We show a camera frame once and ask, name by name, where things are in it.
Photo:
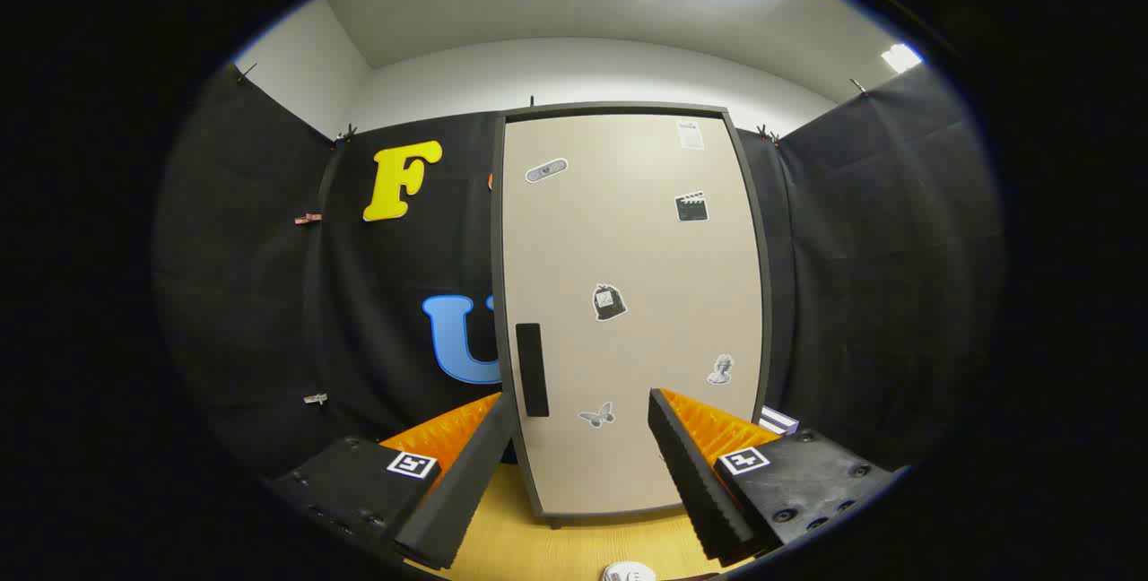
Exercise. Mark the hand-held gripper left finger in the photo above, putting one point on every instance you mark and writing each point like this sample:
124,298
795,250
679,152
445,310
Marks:
466,482

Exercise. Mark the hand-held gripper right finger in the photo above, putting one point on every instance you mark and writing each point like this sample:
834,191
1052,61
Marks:
691,473

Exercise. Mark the white shoe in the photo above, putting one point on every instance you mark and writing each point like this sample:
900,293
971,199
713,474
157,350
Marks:
630,573

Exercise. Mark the grey shoe cabinet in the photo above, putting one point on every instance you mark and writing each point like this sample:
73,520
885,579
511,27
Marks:
765,294

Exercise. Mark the black backdrop cloth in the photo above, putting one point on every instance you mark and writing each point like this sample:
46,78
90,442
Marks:
251,294

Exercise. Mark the red clothes peg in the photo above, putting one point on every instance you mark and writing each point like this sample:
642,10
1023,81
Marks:
308,219

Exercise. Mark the small ceiling light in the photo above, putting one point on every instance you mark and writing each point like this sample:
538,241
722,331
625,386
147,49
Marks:
900,57

